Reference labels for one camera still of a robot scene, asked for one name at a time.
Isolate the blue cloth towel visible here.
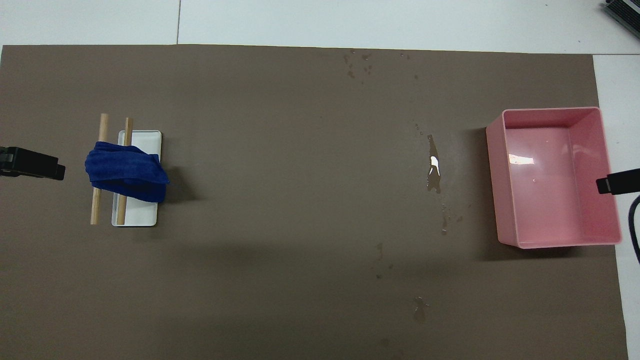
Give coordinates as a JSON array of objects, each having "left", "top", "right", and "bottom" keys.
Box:
[{"left": 84, "top": 141, "right": 171, "bottom": 203}]

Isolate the wooden towel rack rod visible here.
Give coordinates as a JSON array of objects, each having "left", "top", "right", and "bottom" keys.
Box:
[
  {"left": 116, "top": 117, "right": 134, "bottom": 225},
  {"left": 90, "top": 113, "right": 109, "bottom": 225}
]

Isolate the white towel rack base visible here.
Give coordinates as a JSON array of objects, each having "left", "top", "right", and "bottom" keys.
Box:
[{"left": 111, "top": 130, "right": 163, "bottom": 227}]

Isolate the water puddle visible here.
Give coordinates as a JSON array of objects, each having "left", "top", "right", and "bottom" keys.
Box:
[{"left": 426, "top": 134, "right": 443, "bottom": 195}]

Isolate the pink plastic bin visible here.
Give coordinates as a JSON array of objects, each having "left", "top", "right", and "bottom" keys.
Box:
[{"left": 485, "top": 106, "right": 622, "bottom": 250}]

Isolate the dark ribbed device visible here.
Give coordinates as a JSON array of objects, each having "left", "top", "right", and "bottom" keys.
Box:
[{"left": 601, "top": 0, "right": 640, "bottom": 40}]

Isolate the brown table mat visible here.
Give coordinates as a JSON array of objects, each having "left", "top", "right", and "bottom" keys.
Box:
[{"left": 0, "top": 44, "right": 630, "bottom": 360}]

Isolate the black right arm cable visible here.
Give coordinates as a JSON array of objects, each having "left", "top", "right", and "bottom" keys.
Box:
[{"left": 629, "top": 195, "right": 640, "bottom": 263}]

